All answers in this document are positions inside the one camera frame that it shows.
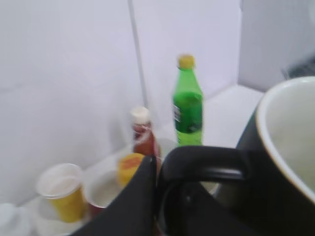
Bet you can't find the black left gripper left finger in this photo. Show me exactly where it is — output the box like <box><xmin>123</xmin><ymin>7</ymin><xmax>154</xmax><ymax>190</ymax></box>
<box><xmin>72</xmin><ymin>155</ymin><xmax>157</xmax><ymax>236</ymax></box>

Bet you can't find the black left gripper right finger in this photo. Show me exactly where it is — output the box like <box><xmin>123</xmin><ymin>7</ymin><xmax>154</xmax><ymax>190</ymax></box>
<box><xmin>167</xmin><ymin>183</ymin><xmax>256</xmax><ymax>236</ymax></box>

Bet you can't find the black ceramic mug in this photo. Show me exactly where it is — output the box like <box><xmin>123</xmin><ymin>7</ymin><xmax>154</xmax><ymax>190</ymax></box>
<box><xmin>156</xmin><ymin>76</ymin><xmax>315</xmax><ymax>236</ymax></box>

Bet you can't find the yellow drink cup white lid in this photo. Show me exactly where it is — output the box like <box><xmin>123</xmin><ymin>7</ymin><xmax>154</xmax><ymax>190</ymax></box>
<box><xmin>36</xmin><ymin>163</ymin><xmax>86</xmax><ymax>223</ymax></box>

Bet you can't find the dark red ceramic mug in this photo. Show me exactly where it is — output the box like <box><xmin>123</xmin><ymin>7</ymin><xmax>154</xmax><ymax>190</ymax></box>
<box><xmin>84</xmin><ymin>170</ymin><xmax>123</xmax><ymax>219</ymax></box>

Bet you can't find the cola bottle yellow cap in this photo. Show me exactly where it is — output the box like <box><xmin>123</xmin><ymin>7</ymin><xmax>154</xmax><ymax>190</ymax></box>
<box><xmin>117</xmin><ymin>153</ymin><xmax>145</xmax><ymax>188</ymax></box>

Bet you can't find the brown coffee drink bottle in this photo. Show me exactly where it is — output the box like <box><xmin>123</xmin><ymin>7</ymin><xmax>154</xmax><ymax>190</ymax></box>
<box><xmin>129</xmin><ymin>106</ymin><xmax>162</xmax><ymax>168</ymax></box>

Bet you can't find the green soda bottle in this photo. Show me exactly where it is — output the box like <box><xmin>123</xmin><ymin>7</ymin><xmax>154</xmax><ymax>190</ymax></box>
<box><xmin>173</xmin><ymin>54</ymin><xmax>203</xmax><ymax>146</ymax></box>

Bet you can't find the white plastic milk bottle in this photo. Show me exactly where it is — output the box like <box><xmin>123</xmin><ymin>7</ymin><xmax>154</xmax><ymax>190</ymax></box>
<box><xmin>0</xmin><ymin>203</ymin><xmax>32</xmax><ymax>236</ymax></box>

